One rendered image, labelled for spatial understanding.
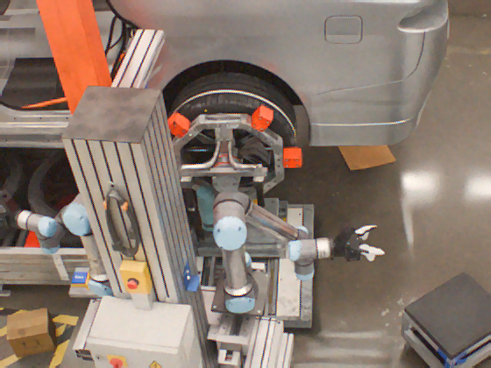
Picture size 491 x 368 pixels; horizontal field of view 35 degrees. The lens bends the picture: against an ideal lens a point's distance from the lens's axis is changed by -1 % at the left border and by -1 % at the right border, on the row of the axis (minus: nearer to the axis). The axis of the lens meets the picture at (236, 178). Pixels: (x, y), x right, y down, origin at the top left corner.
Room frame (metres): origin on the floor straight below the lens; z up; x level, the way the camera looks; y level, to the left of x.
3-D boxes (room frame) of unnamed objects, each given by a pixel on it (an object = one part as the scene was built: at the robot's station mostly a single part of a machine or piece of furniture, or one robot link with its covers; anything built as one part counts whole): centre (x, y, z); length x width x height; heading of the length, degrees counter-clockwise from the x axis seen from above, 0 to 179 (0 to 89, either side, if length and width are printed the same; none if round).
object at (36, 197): (3.18, 0.84, 0.39); 0.66 x 0.66 x 0.24
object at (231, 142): (2.70, -0.05, 1.03); 0.19 x 0.18 x 0.11; 170
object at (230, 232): (1.92, 0.05, 1.19); 0.15 x 0.12 x 0.55; 178
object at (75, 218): (2.07, 0.59, 1.19); 0.15 x 0.12 x 0.55; 149
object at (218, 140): (2.74, 0.15, 1.03); 0.19 x 0.18 x 0.11; 170
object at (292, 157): (2.79, -0.28, 0.85); 0.09 x 0.08 x 0.07; 80
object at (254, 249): (3.01, 0.00, 0.13); 0.50 x 0.36 x 0.10; 80
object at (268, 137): (2.84, 0.03, 0.85); 0.54 x 0.07 x 0.54; 80
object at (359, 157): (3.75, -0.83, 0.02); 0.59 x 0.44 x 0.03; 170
